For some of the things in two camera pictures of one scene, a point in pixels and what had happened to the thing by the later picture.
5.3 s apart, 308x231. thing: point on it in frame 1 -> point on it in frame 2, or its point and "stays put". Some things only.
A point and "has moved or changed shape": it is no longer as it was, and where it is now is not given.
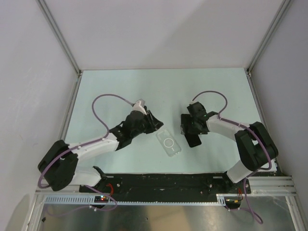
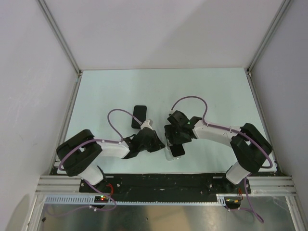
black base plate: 163,185 stays put
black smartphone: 193,140 has moved or changed shape
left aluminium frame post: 57,31 stays put
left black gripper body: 145,128 -> 152,145
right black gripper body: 192,128 -> 178,137
